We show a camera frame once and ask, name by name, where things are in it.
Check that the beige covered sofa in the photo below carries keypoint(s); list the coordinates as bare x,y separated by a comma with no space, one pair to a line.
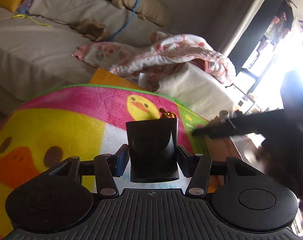
36,55

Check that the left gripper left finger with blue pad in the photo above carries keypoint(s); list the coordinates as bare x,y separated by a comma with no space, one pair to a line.
108,166

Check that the beige pillow with blue strap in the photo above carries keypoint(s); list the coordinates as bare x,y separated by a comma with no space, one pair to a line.
153,10

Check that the colourful cartoon play mat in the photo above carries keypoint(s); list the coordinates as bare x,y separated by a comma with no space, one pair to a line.
82,120

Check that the brown toy animal figurine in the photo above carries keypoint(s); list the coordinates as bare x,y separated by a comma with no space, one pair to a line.
166,114

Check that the brown plush toy on sofa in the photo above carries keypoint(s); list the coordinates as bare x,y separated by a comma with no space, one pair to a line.
92,29

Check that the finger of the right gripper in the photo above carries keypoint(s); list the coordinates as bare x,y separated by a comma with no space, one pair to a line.
267,124

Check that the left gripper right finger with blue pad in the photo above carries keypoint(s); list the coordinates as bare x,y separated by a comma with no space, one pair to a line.
196,167

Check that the black cylindrical cup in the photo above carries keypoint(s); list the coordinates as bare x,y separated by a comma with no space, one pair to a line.
152,149

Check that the floral pink blanket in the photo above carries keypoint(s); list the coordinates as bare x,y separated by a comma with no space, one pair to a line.
158,59

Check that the pink cardboard box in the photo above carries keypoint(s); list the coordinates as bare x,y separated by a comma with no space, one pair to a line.
242,147

